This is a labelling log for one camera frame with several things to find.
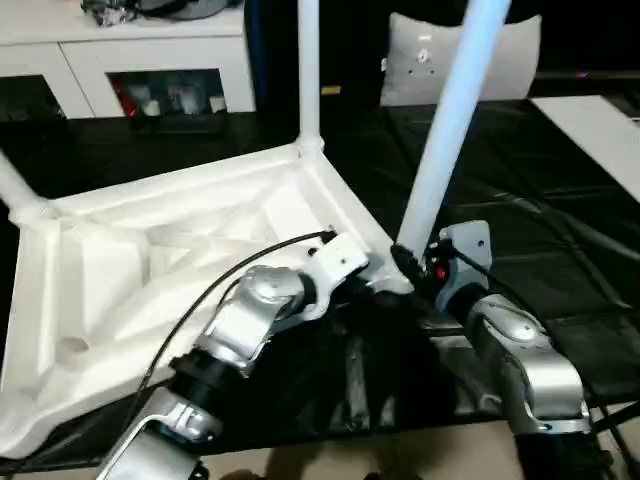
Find white plastic table top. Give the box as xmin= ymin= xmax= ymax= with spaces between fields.
xmin=0 ymin=139 xmax=417 ymax=460

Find black work mat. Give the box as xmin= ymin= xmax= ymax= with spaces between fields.
xmin=0 ymin=97 xmax=640 ymax=472

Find grey cushion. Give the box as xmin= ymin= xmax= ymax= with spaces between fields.
xmin=379 ymin=12 xmax=544 ymax=108

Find white flat board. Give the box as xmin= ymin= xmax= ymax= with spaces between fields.
xmin=529 ymin=94 xmax=640 ymax=207

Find black metal bench leg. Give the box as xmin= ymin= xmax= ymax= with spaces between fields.
xmin=589 ymin=399 xmax=640 ymax=432

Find tall black cabinet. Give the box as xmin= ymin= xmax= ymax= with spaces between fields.
xmin=244 ymin=0 xmax=402 ymax=115

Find red box in cabinet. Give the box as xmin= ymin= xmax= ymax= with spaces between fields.
xmin=116 ymin=83 xmax=135 ymax=117

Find white cabinet with glass doors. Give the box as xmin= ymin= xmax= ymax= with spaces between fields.
xmin=0 ymin=0 xmax=258 ymax=121

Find round grey appliance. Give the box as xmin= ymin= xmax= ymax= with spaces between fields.
xmin=139 ymin=0 xmax=237 ymax=21

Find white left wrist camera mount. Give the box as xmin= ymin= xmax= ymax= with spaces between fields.
xmin=299 ymin=231 xmax=371 ymax=322

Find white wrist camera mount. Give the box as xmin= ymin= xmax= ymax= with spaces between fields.
xmin=434 ymin=219 xmax=495 ymax=312
xmin=299 ymin=231 xmax=371 ymax=322

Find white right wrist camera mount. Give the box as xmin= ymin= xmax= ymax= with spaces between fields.
xmin=434 ymin=219 xmax=495 ymax=312

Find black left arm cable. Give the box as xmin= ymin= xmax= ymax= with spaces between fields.
xmin=9 ymin=228 xmax=337 ymax=480

